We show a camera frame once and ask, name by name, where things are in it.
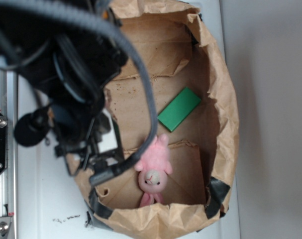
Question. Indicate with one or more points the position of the silver corner bracket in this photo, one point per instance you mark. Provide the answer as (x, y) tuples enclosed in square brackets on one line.
[(6, 228)]

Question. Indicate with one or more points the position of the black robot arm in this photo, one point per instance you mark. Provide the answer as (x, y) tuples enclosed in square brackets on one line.
[(72, 67)]

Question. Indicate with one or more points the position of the pink plush bunny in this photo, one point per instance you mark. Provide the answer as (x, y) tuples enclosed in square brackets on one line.
[(154, 167)]

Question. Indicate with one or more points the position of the brown paper bag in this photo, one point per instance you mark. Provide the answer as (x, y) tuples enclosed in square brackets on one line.
[(178, 51)]

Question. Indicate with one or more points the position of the aluminium frame rail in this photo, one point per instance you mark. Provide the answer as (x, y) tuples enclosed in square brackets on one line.
[(8, 108)]

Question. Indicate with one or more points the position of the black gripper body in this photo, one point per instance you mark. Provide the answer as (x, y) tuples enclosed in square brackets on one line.
[(89, 133)]

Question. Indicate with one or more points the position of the green rectangular block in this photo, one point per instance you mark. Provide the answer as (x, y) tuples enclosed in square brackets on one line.
[(178, 109)]

